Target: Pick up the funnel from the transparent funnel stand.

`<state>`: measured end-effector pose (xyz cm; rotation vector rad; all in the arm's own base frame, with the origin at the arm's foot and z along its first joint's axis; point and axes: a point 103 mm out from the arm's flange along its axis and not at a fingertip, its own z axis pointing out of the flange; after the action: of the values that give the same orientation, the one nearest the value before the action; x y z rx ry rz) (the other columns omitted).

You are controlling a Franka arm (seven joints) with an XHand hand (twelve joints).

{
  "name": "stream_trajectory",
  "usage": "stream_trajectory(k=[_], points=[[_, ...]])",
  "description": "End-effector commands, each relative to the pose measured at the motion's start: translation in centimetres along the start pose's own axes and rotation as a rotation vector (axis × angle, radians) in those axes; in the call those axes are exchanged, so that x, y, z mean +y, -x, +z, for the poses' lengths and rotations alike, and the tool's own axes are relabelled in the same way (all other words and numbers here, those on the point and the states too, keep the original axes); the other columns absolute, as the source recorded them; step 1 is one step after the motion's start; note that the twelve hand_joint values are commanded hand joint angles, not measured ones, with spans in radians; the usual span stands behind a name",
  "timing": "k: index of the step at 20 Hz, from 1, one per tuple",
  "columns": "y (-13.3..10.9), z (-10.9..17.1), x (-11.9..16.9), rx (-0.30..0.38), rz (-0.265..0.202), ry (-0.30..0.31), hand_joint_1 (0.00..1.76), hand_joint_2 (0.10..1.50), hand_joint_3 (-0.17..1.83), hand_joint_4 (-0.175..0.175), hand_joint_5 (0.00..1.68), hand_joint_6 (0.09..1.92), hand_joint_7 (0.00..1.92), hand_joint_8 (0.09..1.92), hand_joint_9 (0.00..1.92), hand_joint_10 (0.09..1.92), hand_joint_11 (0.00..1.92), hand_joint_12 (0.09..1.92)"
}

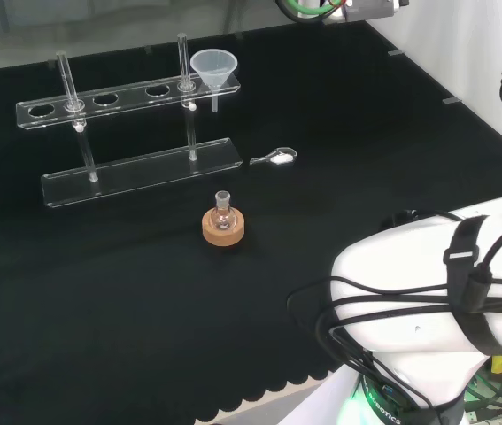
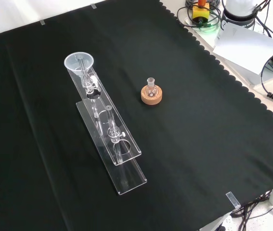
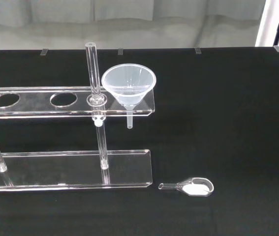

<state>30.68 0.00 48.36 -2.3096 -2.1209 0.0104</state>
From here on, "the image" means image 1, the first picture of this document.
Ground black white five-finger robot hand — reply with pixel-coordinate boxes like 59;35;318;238
294;0;348;23

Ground translucent plastic funnel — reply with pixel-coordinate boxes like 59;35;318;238
189;49;237;112

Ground clear glass weighing funnel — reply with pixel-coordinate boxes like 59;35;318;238
249;146;298;167

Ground clear acrylic funnel stand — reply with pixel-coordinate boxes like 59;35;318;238
14;33;243;209

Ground small glass round-bottom flask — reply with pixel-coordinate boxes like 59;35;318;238
212;190;234;231

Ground black bench cloth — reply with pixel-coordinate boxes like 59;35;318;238
0;19;502;425

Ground green cable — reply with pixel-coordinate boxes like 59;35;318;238
275;0;344;21

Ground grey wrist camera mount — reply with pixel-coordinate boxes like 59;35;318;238
346;0;401;21

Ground cork ring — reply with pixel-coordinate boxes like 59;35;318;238
201;207;246;246

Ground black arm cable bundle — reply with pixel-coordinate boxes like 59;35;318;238
286;194;502;425

